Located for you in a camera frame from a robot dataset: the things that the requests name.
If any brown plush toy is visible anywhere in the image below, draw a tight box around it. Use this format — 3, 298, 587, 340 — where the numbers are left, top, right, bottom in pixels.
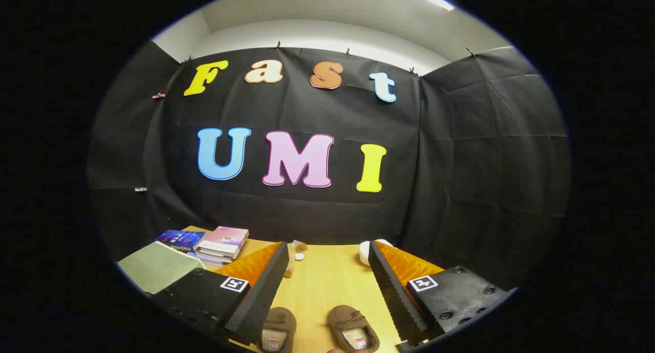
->
283, 240, 309, 278

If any white plastic bottle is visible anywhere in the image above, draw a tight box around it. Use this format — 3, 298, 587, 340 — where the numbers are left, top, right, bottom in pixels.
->
359, 239, 395, 266

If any grey book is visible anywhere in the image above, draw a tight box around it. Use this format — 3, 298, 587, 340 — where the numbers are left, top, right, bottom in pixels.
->
194, 250, 237, 264

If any black backdrop cloth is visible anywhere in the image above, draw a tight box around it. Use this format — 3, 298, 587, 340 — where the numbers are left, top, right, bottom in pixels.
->
87, 40, 571, 292

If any pink cover book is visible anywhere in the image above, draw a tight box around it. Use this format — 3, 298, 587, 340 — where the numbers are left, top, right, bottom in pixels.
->
199, 226, 250, 258

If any dark blue book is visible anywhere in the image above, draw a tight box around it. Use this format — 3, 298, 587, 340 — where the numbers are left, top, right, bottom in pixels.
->
155, 230, 206, 253

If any pale blue book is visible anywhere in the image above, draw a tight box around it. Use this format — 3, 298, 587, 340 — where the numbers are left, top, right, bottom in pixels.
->
187, 253, 227, 268

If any brown fuzzy shoe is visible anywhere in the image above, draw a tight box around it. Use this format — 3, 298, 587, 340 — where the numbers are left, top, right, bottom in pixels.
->
257, 307, 297, 353
327, 305, 380, 353

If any pale green storage box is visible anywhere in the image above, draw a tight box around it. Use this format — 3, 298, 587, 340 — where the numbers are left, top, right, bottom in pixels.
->
118, 241, 205, 295

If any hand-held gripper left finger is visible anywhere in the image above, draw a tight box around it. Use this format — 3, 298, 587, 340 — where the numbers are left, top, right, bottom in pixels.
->
151, 241, 290, 346

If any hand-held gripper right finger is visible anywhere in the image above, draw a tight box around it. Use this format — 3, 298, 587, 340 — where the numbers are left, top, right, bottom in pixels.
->
367, 239, 517, 352

